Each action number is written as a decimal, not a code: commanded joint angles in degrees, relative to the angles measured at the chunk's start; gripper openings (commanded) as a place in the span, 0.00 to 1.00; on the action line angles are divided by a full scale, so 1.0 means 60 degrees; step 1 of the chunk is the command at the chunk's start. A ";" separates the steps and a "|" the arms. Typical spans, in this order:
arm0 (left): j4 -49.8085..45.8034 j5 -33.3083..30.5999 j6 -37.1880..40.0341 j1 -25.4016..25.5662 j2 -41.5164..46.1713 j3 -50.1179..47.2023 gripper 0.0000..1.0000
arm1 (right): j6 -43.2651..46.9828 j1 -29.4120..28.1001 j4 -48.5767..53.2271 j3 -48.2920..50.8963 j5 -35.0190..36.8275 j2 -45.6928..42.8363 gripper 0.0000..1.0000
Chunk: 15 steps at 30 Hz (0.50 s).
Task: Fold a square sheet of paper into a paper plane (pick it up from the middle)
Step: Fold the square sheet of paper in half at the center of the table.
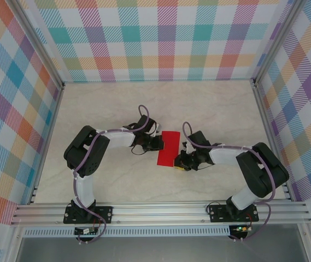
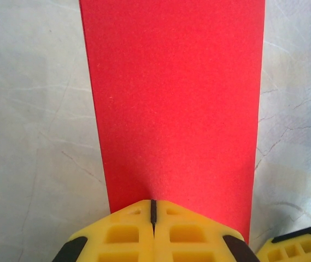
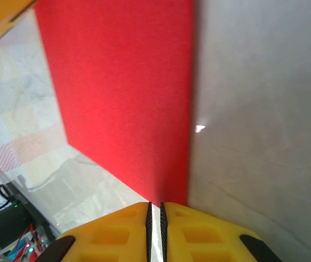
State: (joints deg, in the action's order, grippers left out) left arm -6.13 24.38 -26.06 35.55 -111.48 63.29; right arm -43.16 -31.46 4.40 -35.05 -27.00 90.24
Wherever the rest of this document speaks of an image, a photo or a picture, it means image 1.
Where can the aluminium side rail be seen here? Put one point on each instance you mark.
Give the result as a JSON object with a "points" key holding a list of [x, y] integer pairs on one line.
{"points": [[270, 136], [47, 144]]}

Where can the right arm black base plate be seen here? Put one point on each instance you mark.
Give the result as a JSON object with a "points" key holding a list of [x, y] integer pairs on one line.
{"points": [[218, 213]]}

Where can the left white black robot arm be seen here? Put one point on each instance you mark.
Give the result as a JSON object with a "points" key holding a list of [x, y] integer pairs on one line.
{"points": [[85, 191]]}

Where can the right small circuit board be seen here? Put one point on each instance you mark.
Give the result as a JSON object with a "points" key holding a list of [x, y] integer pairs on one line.
{"points": [[241, 228]]}

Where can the red square paper sheet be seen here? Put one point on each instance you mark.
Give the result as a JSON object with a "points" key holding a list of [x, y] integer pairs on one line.
{"points": [[170, 148]]}

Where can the aluminium frame post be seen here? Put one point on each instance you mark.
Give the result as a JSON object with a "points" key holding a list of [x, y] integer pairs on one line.
{"points": [[39, 45], [276, 41]]}

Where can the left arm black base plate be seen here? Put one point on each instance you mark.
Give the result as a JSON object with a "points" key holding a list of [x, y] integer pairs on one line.
{"points": [[103, 214]]}

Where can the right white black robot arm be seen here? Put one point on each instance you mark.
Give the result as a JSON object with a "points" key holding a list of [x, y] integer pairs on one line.
{"points": [[248, 166]]}

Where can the small circuit board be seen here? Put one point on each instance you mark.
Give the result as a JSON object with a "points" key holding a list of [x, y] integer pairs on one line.
{"points": [[241, 228], [85, 231]]}

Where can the left small circuit board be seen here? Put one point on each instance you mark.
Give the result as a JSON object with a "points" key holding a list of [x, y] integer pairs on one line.
{"points": [[85, 231]]}

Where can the long aluminium mounting rail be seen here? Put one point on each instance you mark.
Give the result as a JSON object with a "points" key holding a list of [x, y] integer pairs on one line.
{"points": [[158, 213]]}

